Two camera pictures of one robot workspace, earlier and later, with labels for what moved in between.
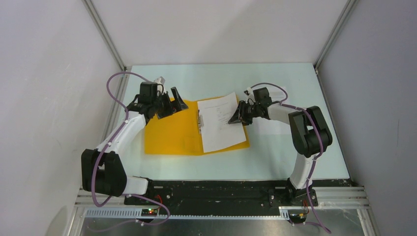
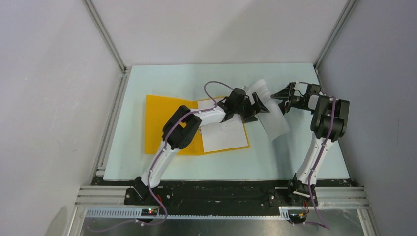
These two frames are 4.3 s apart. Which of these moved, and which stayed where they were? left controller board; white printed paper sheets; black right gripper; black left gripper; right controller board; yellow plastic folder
Moved: black right gripper; black left gripper
Stayed: left controller board; yellow plastic folder; white printed paper sheets; right controller board
